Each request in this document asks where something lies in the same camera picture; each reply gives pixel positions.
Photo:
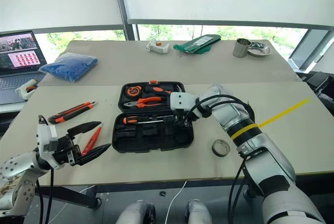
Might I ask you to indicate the black plastic tool case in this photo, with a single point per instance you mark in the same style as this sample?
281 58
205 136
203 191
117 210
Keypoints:
146 140

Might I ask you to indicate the black table frame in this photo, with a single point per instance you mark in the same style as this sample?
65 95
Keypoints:
73 195

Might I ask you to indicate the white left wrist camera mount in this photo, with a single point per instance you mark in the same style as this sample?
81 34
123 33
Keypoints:
45 135

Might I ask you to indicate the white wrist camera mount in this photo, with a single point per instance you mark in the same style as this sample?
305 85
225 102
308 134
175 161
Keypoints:
181 100
45 135

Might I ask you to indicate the black orange utility knife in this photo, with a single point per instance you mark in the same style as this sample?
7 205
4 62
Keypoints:
68 115

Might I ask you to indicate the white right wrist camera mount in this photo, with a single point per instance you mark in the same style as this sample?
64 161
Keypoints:
181 100

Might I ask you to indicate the yellow tape strip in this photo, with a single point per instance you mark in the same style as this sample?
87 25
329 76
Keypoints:
284 111

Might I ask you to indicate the open laptop computer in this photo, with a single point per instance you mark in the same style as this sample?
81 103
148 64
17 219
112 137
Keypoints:
21 51

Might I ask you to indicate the silver rounded robot leg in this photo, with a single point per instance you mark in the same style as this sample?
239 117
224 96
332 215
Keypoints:
135 213
198 213

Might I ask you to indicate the green packet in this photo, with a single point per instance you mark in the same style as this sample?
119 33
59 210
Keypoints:
195 45

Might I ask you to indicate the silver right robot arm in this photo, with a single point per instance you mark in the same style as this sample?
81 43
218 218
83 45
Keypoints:
274 161

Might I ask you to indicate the grey tape roll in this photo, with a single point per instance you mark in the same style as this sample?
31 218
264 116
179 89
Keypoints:
214 148

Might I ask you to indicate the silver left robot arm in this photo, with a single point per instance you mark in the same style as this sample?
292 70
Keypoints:
18 171

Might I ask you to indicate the small black floor object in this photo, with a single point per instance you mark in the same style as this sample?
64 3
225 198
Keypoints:
162 193

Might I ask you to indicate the white glue gun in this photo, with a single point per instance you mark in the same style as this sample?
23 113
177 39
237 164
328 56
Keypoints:
24 88

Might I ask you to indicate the black orange screwdriver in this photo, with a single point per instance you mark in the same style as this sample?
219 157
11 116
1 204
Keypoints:
130 120

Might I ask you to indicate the red test pen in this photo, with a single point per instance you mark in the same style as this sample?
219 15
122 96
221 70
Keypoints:
91 140

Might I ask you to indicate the black equipment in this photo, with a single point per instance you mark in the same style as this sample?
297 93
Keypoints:
319 85

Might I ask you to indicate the white plastic gun tool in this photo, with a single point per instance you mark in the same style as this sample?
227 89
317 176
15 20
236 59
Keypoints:
159 47

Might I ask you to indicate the steel cup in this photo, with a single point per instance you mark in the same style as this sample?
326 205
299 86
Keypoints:
240 49

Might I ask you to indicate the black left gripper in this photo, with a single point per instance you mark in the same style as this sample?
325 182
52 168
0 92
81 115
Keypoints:
62 147

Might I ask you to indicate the slim orange utility knife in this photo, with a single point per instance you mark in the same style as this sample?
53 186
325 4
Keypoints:
75 107

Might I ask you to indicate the blue plastic bag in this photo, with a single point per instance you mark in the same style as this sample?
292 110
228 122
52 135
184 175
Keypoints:
69 66

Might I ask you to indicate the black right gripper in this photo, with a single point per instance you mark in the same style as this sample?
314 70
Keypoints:
184 114

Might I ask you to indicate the black orange tape measure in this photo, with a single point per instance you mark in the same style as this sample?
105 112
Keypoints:
133 91

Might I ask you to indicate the steel dish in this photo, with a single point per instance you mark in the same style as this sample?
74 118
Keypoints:
259 50

